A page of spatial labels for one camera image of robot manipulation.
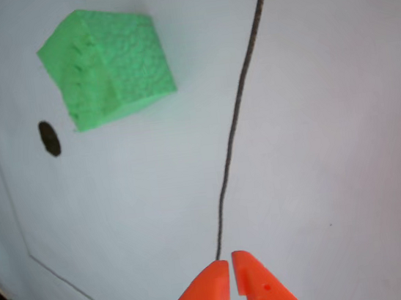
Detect black dot mark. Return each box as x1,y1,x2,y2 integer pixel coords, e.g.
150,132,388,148
37,119,63,159

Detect white paper sheet with lines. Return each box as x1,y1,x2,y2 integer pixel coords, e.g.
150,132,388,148
0,0,401,300

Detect green foam block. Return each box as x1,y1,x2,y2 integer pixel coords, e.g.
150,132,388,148
32,0,183,137

